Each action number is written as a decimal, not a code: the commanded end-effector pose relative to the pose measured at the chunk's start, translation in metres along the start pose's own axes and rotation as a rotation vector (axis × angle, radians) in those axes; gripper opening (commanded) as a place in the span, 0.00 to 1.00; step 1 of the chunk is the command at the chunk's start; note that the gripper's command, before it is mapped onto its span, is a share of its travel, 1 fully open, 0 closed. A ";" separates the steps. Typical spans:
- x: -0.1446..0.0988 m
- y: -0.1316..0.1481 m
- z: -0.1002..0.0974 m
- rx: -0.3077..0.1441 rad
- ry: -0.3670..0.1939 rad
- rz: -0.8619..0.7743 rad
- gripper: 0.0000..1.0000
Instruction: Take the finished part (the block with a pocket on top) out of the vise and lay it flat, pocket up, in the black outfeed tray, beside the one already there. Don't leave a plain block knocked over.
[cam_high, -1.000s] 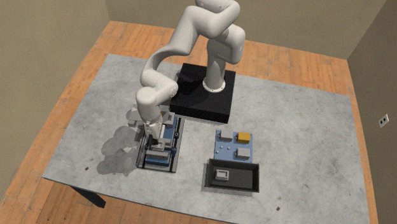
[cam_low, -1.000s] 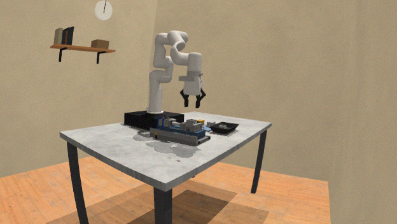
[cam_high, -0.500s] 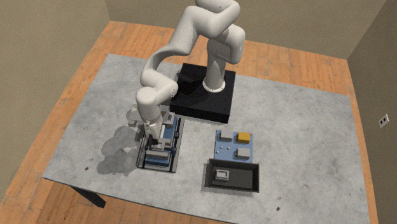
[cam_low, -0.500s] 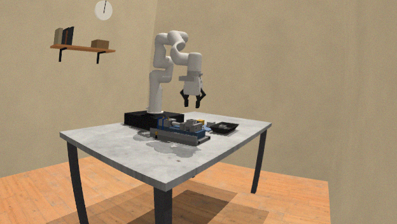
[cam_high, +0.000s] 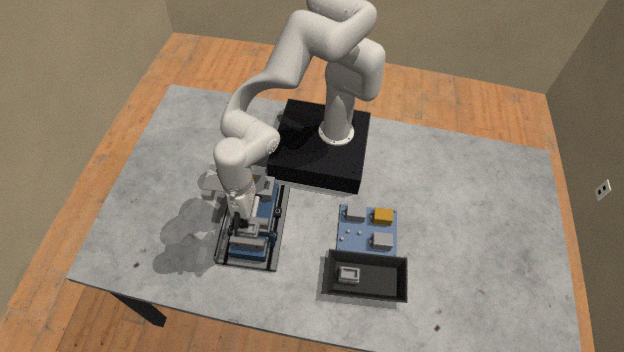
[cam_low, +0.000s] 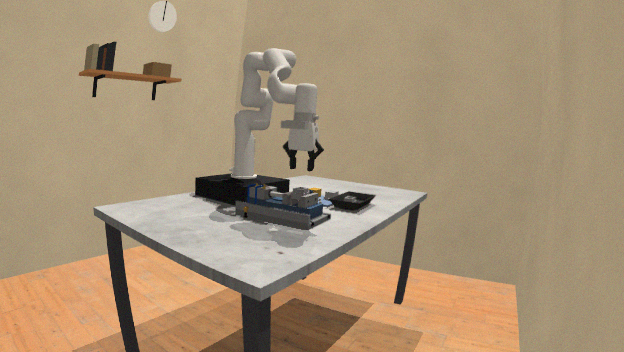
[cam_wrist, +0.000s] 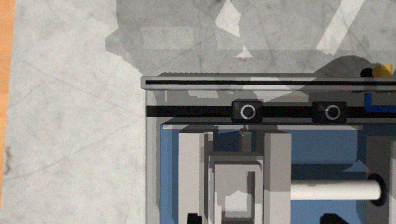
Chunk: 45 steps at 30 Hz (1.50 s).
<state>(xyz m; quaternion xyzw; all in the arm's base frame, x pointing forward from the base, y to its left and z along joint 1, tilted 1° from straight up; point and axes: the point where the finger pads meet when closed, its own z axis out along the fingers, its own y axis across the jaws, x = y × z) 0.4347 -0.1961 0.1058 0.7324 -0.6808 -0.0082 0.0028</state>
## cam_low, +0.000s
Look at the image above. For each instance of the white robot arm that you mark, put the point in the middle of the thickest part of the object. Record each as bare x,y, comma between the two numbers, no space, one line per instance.
252,95

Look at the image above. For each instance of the yellow-orange block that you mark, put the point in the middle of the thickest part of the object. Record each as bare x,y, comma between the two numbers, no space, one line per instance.
315,190

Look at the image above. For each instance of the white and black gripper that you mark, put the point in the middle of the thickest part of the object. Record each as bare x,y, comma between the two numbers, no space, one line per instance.
304,140

